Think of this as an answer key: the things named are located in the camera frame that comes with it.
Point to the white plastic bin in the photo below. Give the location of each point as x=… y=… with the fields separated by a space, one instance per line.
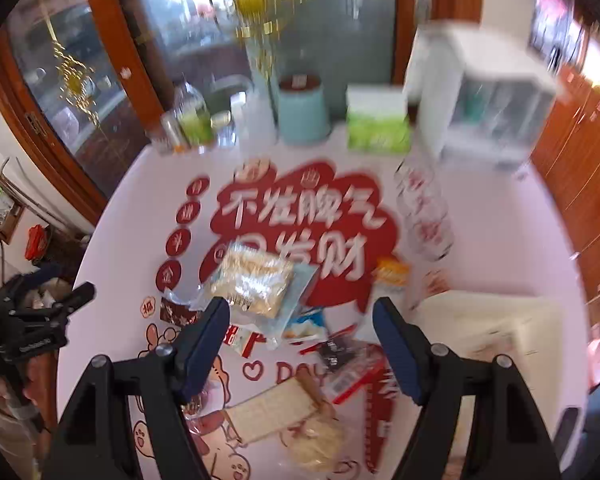
x=495 y=320

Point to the clear packet of pale noodles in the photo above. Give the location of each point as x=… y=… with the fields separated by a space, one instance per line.
x=252 y=275

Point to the wooden framed glass door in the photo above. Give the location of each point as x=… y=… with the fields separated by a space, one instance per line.
x=80 y=100
x=330 y=25

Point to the small clear jar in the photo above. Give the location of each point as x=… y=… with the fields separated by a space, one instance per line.
x=169 y=132

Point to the wooden cabinets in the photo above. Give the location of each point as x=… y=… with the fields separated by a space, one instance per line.
x=580 y=170

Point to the small red and white packet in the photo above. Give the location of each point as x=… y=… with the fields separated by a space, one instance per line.
x=240 y=337

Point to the white countertop appliance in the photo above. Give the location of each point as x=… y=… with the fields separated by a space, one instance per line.
x=440 y=100

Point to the clear glass vase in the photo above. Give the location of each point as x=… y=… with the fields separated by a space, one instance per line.
x=262 y=105

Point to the dark red snack packet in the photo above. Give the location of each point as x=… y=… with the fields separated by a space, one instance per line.
x=177 y=315

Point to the blue and white snack packet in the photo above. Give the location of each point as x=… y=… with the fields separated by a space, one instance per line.
x=307 y=327

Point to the clear bottle with green label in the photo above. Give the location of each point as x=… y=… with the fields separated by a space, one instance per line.
x=195 y=120

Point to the white cup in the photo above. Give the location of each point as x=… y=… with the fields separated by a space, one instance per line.
x=242 y=120

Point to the brown cake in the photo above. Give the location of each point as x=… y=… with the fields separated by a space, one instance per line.
x=340 y=355

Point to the green tissue pack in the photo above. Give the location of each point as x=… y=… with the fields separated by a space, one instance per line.
x=377 y=130

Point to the pale round biscuit packet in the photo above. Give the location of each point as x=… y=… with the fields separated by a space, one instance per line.
x=315 y=445

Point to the pink printed tablecloth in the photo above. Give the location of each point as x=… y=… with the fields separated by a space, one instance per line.
x=480 y=240

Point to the clear red print snack bag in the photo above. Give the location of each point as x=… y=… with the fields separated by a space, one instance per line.
x=425 y=210

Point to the mint green bucket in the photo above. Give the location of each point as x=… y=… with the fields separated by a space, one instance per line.
x=302 y=115

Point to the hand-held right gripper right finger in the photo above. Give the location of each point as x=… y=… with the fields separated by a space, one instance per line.
x=395 y=355

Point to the person's left forearm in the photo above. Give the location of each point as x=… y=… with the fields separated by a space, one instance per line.
x=5 y=435

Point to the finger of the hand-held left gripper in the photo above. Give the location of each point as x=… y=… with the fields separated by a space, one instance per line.
x=75 y=297
x=42 y=275

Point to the square cracker packet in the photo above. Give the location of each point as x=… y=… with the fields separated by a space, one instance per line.
x=270 y=410

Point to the framed wall picture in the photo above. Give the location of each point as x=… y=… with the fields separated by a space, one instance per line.
x=555 y=20

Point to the orange and white snack packet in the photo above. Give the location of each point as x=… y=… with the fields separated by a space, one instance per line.
x=392 y=275

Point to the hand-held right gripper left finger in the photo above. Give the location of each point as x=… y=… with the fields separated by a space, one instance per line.
x=205 y=347

